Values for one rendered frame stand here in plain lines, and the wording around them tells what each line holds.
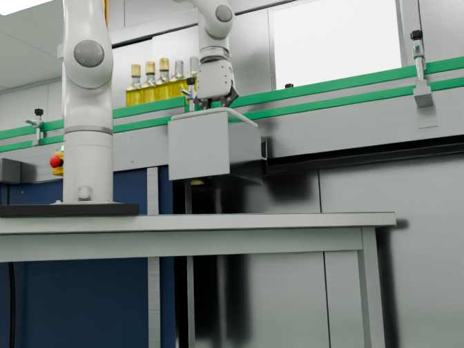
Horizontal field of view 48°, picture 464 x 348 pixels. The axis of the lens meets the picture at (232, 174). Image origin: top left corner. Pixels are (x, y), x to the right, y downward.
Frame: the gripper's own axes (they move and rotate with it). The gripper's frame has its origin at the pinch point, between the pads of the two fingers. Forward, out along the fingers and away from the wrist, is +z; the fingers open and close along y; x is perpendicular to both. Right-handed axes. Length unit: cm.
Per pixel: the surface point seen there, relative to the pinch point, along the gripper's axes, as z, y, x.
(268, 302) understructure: 52, 1, -38
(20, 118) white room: -148, 426, -337
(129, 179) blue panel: 12.3, 35.0, -9.5
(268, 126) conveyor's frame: 0.2, -9.2, -16.5
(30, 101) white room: -166, 410, -337
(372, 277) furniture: 44, -35, -21
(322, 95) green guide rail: -7.2, -25.1, -18.4
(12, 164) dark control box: 4, 79, -4
